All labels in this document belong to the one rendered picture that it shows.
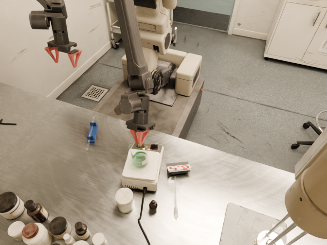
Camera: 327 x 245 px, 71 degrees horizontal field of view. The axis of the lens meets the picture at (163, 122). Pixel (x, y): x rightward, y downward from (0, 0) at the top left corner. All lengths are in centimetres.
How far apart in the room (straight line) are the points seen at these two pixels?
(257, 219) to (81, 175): 66
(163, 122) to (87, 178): 82
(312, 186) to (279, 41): 273
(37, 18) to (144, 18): 63
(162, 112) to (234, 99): 101
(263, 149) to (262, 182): 113
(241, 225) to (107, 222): 45
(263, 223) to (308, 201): 48
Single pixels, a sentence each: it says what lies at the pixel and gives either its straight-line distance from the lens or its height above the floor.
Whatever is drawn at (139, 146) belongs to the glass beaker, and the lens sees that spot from 82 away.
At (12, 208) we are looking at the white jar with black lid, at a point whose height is 80.
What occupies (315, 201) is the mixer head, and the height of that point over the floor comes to 122.
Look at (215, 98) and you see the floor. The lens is 243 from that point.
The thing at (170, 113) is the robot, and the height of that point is 36.
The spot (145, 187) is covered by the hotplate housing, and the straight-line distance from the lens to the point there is 86.
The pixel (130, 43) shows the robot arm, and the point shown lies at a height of 117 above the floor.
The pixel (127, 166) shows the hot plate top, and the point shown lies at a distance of 85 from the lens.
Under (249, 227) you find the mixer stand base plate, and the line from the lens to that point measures 89.
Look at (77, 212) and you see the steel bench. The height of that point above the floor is 75.
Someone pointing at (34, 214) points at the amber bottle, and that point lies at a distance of 88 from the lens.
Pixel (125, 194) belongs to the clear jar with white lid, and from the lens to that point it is 81.
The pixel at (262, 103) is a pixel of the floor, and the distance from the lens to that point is 254.
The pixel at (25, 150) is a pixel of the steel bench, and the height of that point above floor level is 75.
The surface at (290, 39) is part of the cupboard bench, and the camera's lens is 308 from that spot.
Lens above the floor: 155
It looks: 47 degrees down
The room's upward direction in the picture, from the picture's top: 2 degrees clockwise
